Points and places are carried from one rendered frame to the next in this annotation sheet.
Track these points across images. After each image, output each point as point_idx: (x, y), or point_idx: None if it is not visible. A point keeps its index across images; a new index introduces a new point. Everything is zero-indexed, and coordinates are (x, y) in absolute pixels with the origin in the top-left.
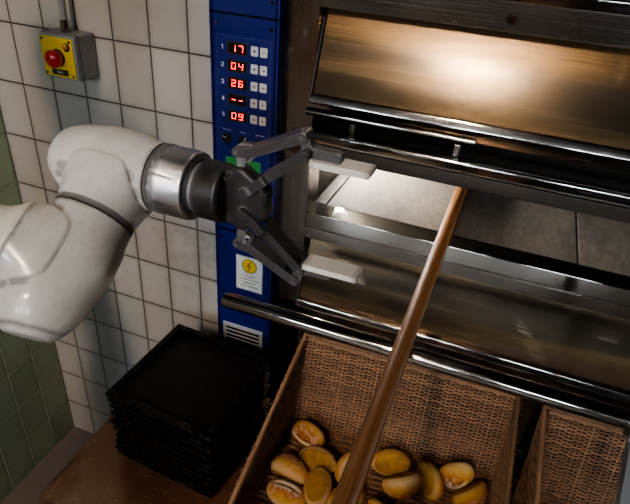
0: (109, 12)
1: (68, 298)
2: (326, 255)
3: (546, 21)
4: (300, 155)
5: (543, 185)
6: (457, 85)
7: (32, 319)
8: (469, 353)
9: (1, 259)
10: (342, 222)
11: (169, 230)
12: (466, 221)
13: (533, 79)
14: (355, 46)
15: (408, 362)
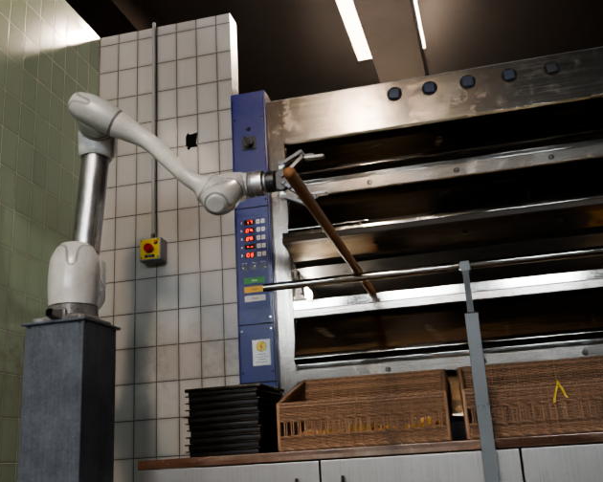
0: (177, 229)
1: (231, 190)
2: (308, 329)
3: (382, 179)
4: (301, 156)
5: (399, 220)
6: (355, 212)
7: (221, 191)
8: (404, 347)
9: (209, 180)
10: (314, 299)
11: (204, 347)
12: None
13: (386, 202)
14: (305, 211)
15: (360, 277)
